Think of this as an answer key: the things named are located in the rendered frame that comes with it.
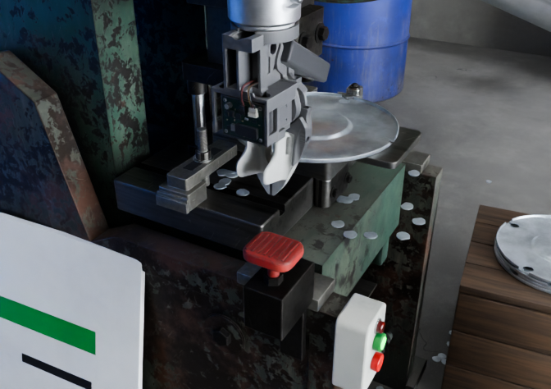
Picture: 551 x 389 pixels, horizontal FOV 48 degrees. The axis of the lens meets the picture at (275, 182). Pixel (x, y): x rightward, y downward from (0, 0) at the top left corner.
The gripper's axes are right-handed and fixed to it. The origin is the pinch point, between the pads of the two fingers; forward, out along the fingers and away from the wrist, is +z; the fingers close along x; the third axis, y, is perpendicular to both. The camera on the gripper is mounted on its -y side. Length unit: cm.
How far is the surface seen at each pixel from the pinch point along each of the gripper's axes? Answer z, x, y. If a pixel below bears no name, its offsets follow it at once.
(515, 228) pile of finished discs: 48, 17, -84
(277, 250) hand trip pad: 9.4, 0.9, 0.8
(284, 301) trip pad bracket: 15.4, 3.1, 2.7
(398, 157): 7.5, 5.2, -28.2
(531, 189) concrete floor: 86, 8, -179
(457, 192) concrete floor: 86, -16, -160
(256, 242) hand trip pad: 9.4, -2.5, 0.8
